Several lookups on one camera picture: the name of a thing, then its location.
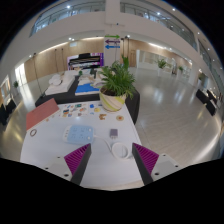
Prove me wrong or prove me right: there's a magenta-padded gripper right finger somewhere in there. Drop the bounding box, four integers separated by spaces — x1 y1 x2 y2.
131 142 183 186

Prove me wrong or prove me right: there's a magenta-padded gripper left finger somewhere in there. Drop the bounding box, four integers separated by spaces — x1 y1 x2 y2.
42 143 92 186

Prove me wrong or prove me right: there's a purple-grey charger block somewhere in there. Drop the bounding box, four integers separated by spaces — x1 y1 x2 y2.
109 128 119 140

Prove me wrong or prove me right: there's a red flat book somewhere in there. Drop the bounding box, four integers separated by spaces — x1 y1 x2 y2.
25 97 60 131

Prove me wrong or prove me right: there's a black display platform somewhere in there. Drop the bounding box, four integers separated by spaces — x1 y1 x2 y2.
34 74 141 125

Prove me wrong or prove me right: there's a potted plant in striped pot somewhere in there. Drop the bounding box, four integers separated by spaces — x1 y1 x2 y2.
96 54 137 113

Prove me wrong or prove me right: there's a group of black chairs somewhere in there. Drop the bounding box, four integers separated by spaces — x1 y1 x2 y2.
195 88 221 116
0 99 17 126

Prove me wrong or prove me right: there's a black floor lamp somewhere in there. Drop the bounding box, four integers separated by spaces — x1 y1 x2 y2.
32 52 43 98

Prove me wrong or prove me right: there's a black piano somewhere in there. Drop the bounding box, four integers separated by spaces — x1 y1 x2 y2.
67 52 105 70

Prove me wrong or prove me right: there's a direction sign with arrows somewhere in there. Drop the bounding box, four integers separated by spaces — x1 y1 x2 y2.
104 34 122 51

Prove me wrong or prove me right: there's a white power strip cable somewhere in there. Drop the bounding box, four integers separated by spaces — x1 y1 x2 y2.
94 133 134 161

